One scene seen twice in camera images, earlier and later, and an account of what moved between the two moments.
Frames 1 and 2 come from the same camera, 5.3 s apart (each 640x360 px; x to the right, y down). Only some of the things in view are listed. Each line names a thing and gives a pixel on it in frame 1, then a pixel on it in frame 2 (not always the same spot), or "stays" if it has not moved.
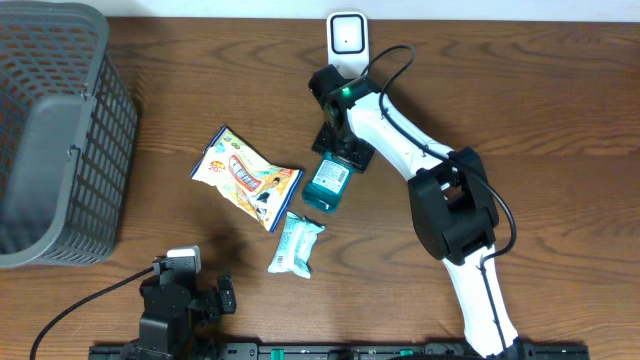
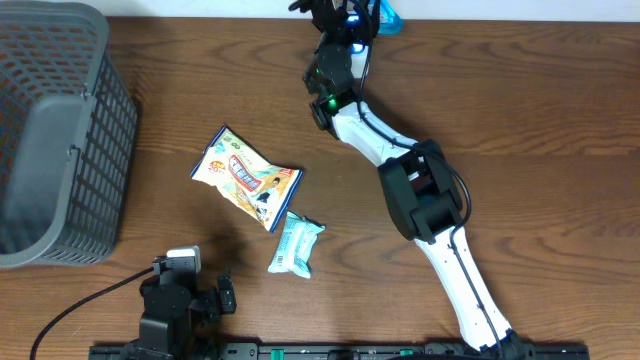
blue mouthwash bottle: [328, 184] → [391, 23]
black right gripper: [355, 158] → [358, 26]
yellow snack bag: [264, 190] stays
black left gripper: [212, 304] stays
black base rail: [334, 352] stays
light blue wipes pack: [298, 240] stays
